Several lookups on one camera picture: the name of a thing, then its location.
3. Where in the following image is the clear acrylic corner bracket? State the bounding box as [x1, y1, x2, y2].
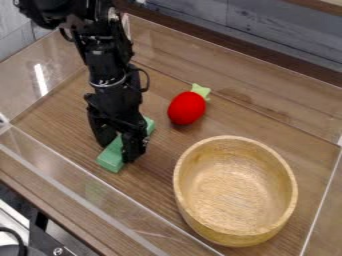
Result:
[122, 13, 131, 40]

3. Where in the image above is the red plush strawberry toy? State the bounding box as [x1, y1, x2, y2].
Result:
[167, 83, 212, 125]

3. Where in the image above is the green rectangular block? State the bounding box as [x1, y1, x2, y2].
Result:
[95, 116, 157, 174]

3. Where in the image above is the clear acrylic tray enclosure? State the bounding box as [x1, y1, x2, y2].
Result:
[0, 18, 342, 256]

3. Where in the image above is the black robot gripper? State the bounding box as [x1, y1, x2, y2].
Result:
[83, 81, 150, 164]

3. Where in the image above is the black cable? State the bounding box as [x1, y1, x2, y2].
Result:
[0, 226, 27, 256]

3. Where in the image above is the black metal table frame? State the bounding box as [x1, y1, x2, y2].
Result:
[29, 210, 78, 256]

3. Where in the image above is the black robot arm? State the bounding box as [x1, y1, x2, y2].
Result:
[13, 0, 150, 162]

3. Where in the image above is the brown wooden bowl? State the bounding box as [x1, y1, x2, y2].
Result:
[173, 135, 298, 247]

